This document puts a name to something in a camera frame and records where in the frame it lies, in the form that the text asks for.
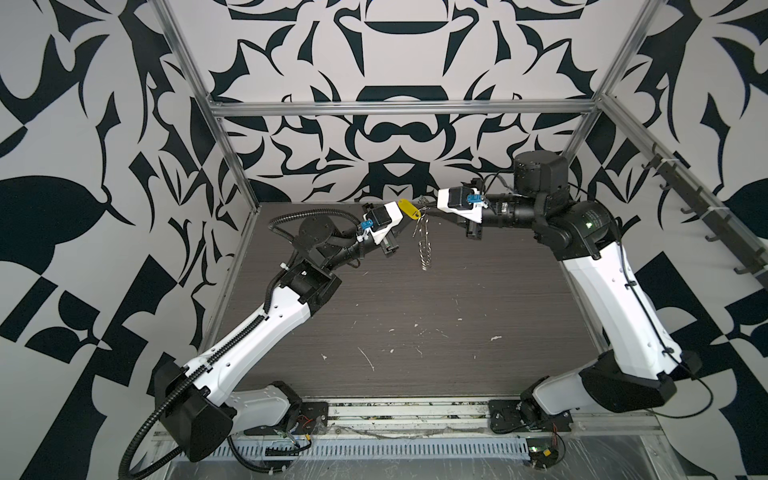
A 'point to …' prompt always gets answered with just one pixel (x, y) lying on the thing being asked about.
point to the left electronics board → (281, 451)
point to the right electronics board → (542, 451)
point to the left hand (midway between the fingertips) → (421, 198)
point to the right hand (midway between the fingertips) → (432, 200)
